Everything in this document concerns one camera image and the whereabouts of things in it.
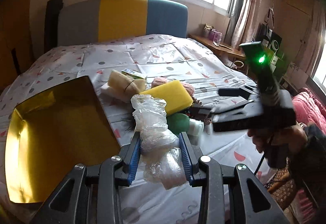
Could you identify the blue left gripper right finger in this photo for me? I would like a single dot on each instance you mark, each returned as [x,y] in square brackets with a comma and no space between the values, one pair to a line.
[186,148]

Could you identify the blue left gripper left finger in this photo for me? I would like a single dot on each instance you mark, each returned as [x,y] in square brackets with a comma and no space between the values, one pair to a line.
[132,158]

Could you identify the clear plastic bag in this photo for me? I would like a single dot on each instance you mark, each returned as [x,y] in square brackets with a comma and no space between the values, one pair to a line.
[160,148]

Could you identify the green silicone travel bottle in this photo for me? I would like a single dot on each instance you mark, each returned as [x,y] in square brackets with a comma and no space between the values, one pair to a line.
[179,122]

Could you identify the yellow sponge block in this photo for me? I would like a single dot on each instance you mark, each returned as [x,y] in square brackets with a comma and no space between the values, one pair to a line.
[177,98]

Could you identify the dark patterned sleeve forearm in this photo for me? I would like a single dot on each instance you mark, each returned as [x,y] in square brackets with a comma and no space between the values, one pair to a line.
[308,167]

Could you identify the right hand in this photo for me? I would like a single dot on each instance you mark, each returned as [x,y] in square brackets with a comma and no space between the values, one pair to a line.
[293,136]

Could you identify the pink blanket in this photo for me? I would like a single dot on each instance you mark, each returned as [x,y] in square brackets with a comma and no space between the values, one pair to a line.
[309,109]

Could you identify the black beaded hair wig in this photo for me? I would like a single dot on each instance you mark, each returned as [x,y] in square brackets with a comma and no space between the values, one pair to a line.
[196,109]

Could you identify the beige rolled cloth bundle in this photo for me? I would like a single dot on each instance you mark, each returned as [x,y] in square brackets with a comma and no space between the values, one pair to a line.
[125,85]

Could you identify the wooden side table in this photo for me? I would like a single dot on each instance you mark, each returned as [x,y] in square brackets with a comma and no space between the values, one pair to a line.
[219,50]

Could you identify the pink yarn skein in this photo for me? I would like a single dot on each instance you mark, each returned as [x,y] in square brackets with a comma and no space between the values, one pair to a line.
[173,83]

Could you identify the small green white carton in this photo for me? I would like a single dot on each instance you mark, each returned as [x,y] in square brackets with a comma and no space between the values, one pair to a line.
[134,74]

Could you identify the gold maroon tray box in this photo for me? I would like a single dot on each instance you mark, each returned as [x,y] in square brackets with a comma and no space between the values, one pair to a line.
[51,132]

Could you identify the floral window curtain right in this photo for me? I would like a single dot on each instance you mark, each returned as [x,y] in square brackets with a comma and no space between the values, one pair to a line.
[243,23]

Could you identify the purple box on table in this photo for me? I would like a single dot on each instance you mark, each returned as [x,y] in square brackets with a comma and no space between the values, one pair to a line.
[215,35]

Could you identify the patterned white bed sheet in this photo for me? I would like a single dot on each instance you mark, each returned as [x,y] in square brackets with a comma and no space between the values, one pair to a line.
[154,56]

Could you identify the grey yellow blue headboard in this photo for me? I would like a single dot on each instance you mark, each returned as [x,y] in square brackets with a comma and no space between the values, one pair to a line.
[95,21]

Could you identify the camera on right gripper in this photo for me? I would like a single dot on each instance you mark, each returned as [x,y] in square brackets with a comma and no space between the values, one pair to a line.
[257,59]

